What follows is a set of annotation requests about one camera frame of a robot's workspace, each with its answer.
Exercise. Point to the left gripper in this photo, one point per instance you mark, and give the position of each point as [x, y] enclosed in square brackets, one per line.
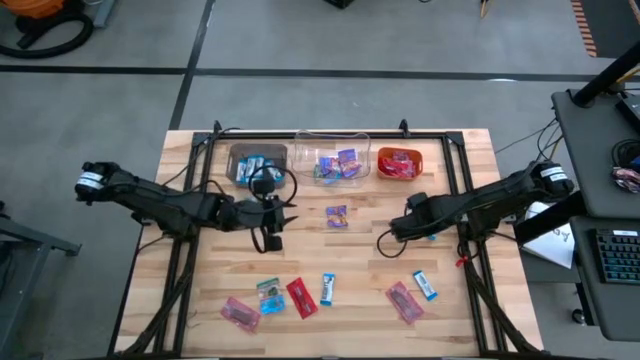
[265, 215]

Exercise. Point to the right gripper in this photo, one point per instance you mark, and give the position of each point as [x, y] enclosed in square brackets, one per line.
[415, 222]

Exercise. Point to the green candy packet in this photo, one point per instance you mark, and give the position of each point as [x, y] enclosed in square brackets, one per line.
[268, 286]

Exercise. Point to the purple and orange candy packet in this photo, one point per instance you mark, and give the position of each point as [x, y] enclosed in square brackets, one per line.
[352, 170]

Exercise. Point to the pink translucent candy packet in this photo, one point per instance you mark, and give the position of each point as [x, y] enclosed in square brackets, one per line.
[405, 302]
[241, 315]

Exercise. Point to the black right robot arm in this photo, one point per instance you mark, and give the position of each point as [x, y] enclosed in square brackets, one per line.
[480, 205]

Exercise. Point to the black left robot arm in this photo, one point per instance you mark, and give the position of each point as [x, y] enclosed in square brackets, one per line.
[165, 202]

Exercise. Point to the colourful candy packet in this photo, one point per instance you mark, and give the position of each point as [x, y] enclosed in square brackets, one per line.
[626, 179]

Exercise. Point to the red tag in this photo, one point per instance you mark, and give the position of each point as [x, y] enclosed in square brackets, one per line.
[461, 260]

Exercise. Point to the orange plastic bin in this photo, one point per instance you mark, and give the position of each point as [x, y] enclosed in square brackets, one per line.
[382, 150]

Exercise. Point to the grey plastic bin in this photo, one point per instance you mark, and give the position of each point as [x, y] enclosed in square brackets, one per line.
[235, 150]

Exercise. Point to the clear plastic bin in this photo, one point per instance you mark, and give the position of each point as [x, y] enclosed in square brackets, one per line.
[357, 142]

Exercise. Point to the black stand beam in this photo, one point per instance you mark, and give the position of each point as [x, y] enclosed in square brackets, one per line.
[545, 222]
[605, 75]

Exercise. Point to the white paper sheet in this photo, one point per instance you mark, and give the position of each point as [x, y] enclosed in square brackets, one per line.
[555, 245]

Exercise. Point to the grey desk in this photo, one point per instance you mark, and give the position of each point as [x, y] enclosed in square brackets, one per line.
[590, 165]
[600, 310]

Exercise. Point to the black caster wheel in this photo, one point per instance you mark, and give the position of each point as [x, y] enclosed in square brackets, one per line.
[579, 316]

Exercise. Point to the black backlit keyboard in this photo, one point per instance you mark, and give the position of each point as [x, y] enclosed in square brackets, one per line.
[617, 257]

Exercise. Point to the black equipment base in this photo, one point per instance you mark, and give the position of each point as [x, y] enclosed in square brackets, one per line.
[340, 3]

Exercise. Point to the wooden stick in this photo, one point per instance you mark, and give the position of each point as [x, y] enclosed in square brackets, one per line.
[484, 7]

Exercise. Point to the grey metal table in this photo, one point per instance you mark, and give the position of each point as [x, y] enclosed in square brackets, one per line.
[30, 239]

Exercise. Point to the black floor mat orange-striped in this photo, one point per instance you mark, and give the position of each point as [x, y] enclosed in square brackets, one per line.
[615, 25]

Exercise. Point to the orange shop vacuum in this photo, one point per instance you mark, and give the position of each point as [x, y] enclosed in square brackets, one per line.
[35, 6]

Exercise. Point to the black aluminium table frame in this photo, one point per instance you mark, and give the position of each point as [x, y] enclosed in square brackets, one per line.
[425, 135]

